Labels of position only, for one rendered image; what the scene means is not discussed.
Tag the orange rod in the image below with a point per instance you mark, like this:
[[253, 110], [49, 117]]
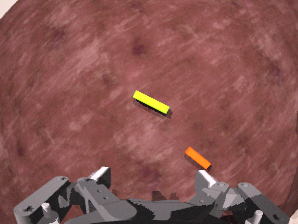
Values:
[[197, 158]]

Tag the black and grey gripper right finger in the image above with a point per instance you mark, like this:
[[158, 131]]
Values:
[[259, 209]]

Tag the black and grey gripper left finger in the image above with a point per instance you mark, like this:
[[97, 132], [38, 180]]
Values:
[[43, 207]]

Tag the lime rod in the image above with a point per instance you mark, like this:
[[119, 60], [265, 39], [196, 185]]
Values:
[[151, 102]]

